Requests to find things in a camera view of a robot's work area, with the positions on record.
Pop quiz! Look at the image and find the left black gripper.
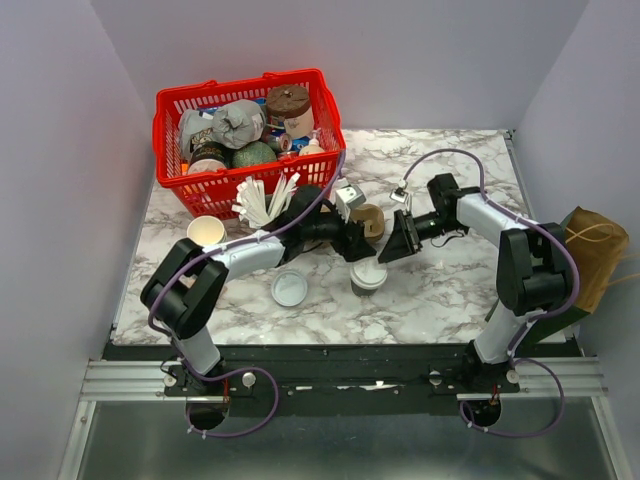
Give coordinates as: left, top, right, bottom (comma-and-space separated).
302, 205, 377, 263

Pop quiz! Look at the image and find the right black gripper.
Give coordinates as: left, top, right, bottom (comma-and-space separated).
378, 208, 464, 263

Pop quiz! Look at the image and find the white plastic cup lid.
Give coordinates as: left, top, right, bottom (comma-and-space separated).
350, 257, 387, 274

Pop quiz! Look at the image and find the black paper coffee cup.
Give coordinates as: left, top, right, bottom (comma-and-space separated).
350, 270, 388, 297

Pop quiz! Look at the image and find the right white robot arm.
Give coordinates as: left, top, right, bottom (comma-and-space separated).
378, 174, 579, 392

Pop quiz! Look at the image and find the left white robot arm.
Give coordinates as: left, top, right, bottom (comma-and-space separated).
140, 185, 376, 395

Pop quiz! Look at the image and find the brown pulp cup carrier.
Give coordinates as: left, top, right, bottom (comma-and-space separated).
350, 204, 385, 244

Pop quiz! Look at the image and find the stack of white lids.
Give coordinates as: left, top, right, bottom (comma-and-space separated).
271, 270, 308, 307

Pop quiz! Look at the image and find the white pump bottle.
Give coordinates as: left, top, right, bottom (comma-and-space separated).
299, 130, 325, 156

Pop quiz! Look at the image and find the small metal can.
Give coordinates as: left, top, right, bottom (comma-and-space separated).
275, 132, 293, 153

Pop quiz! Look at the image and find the green glitter ball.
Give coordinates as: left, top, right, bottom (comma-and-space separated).
231, 141, 277, 169

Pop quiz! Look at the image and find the stack of paper cups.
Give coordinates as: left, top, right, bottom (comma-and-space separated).
186, 215, 227, 246

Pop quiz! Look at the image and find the brown lid cream tub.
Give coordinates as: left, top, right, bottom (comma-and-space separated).
266, 84, 314, 139

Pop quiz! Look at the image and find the grey wrapped package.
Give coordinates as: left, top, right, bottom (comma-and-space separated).
211, 99, 266, 150

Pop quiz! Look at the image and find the dark green paper bag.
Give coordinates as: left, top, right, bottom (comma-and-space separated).
477, 300, 589, 345

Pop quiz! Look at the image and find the red plastic shopping basket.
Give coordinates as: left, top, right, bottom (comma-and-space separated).
152, 68, 346, 220

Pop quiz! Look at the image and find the patterned grey pouch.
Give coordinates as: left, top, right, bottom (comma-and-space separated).
178, 109, 227, 171

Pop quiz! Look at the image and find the brown paper bag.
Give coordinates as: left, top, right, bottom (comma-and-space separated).
564, 207, 639, 320

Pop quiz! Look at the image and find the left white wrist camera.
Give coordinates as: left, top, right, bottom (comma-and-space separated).
334, 185, 366, 221

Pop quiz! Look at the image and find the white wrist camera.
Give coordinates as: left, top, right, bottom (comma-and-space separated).
334, 185, 366, 221
390, 186, 412, 212

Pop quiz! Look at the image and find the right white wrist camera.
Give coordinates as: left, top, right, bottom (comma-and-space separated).
390, 186, 412, 212

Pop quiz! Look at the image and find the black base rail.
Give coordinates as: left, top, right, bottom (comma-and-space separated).
85, 342, 607, 418

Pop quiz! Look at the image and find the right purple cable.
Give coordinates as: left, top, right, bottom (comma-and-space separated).
399, 147, 581, 440

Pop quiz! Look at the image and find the purple cable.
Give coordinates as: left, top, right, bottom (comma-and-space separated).
147, 149, 349, 439
399, 147, 581, 440

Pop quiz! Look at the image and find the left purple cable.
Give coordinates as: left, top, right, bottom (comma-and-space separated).
147, 149, 349, 439

